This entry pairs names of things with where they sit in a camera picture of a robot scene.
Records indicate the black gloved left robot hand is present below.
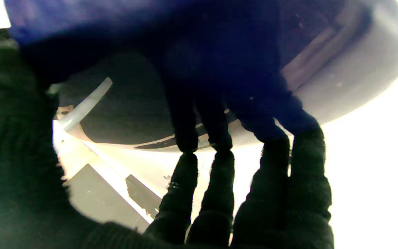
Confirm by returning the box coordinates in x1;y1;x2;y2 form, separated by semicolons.
0;29;335;249

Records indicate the black white router with antennas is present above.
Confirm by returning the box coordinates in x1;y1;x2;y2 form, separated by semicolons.
4;0;398;153

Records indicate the black tape strip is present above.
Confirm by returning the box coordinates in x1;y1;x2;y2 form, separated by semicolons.
125;174;163;219

